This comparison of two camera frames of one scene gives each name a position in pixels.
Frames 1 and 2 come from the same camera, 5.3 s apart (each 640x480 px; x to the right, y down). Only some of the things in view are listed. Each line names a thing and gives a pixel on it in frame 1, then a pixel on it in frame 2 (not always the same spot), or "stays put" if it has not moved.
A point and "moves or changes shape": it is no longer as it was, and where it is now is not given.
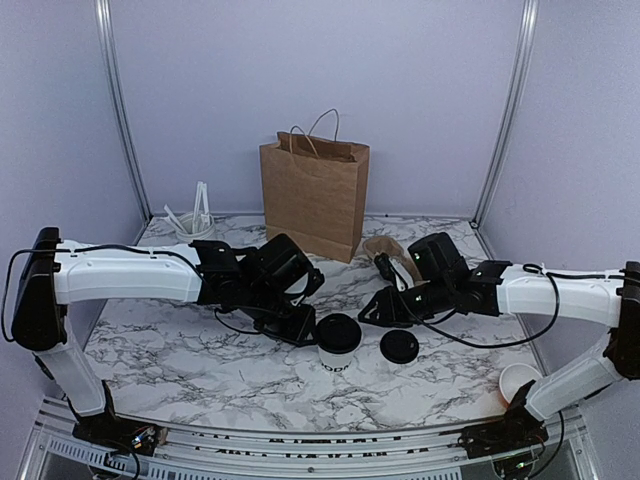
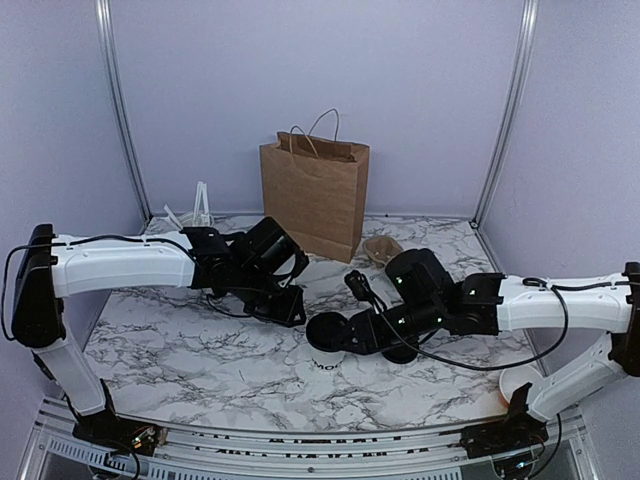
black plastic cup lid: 338,333 stays put
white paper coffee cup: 334,362 moves or changes shape
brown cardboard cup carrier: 391,247 stays put
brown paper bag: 315,188 stays put
